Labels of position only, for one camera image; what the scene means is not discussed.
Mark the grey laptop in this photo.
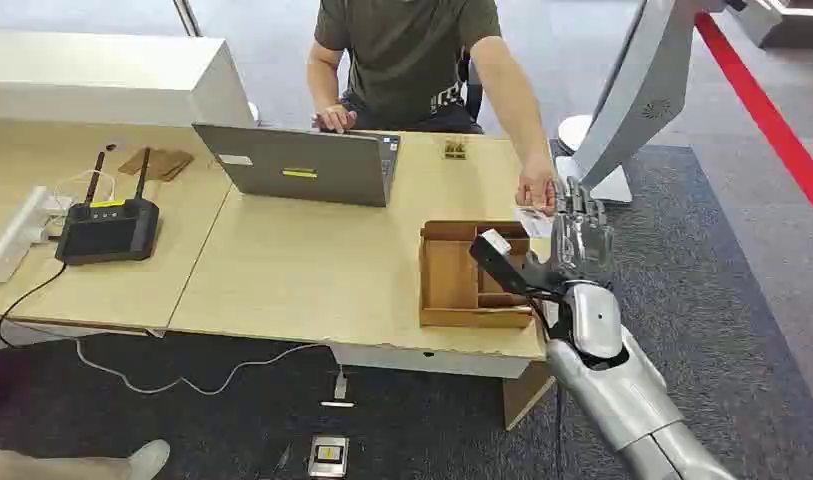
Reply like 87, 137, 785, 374
192, 122, 402, 209

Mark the person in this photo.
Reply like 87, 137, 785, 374
306, 0, 503, 134

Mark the wooden desk leg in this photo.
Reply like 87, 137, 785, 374
501, 360, 557, 432

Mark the red floor tape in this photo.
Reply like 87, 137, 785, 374
694, 11, 813, 231

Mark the black device with antennas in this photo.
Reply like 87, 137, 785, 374
54, 144, 161, 266

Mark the white printed card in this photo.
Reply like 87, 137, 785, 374
515, 206, 557, 239

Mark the white power strip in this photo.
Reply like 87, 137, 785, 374
0, 185, 54, 286

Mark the brown cardboard piece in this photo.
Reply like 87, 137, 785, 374
117, 146, 195, 183

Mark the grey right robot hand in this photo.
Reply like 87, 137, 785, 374
521, 177, 616, 294

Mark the white floor cable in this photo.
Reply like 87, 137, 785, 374
74, 337, 329, 397

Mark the white platform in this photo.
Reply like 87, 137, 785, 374
727, 0, 813, 51

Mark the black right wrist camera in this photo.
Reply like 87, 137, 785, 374
469, 228, 533, 297

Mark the person's leg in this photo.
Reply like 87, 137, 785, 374
0, 449, 132, 480

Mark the person's right hand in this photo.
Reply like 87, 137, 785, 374
311, 103, 358, 134

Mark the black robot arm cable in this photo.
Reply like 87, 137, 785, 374
525, 288, 572, 347

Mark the white floor bracket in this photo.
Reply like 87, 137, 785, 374
319, 370, 356, 409

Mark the small silver floor device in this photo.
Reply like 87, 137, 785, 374
307, 435, 350, 480

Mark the person's left hand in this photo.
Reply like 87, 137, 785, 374
515, 155, 560, 217

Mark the metal pole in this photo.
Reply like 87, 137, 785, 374
173, 0, 203, 38

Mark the person's white shoe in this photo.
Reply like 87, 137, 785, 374
126, 439, 172, 480

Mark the wooden card box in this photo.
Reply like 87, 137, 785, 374
417, 220, 536, 331

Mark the white cabinet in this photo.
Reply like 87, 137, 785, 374
0, 29, 256, 129

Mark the thin white desk cable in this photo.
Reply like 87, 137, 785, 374
50, 168, 117, 208

